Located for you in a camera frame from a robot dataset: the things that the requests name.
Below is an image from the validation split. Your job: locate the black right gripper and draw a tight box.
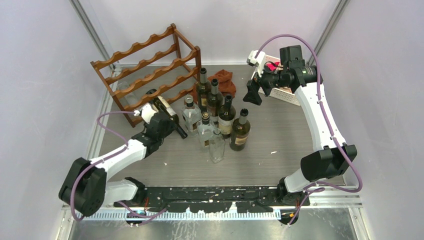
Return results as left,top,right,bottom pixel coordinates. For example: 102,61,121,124
242,59,288,106

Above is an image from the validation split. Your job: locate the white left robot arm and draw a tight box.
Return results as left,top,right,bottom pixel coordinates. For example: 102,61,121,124
58,112,176,222

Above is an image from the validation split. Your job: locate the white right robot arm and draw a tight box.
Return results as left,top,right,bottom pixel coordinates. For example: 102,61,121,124
243,45,358,206

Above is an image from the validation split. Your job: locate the square clear bottle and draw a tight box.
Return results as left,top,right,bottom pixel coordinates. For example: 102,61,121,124
182,95,201,136

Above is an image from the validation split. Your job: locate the dark green wine bottle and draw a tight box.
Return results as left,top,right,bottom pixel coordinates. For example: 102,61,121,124
218,94,236,139

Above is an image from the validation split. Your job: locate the wine bottle silver neck middle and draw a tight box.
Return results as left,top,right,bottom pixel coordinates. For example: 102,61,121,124
206,78,223,124

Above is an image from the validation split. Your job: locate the dark wine bottle cream label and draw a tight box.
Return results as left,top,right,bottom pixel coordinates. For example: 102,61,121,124
229,108,251,151

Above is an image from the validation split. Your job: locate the clear bottle gold cap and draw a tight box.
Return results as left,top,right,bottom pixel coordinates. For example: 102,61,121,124
196,112,216,151

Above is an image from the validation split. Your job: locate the green wine bottle silver neck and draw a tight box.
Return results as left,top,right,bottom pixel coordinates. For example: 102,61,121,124
196,67,212,113

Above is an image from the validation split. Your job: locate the wooden wine rack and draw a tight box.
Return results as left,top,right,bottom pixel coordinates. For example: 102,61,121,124
90,23,202,128

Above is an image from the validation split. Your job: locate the clear bottle front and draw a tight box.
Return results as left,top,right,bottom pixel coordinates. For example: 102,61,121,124
209,128,226,164

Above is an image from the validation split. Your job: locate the pink cloth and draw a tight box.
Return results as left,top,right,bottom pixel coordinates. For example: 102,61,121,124
265,61,281,71

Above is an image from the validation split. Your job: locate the brown suede cloth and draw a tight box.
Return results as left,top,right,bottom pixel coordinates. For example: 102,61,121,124
200,67,237,98

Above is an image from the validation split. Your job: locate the white plastic basket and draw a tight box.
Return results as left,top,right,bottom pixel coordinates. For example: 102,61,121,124
269,56,300,106

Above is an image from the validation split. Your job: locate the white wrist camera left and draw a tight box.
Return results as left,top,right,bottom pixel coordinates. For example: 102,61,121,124
133,103,158,124

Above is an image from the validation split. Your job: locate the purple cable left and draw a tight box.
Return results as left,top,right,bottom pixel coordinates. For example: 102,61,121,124
71,110,168,228

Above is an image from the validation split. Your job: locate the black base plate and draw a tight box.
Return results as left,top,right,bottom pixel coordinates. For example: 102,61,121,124
124,185,310,214

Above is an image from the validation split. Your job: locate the aluminium frame rail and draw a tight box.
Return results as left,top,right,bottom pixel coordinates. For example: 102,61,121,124
76,186,363,224

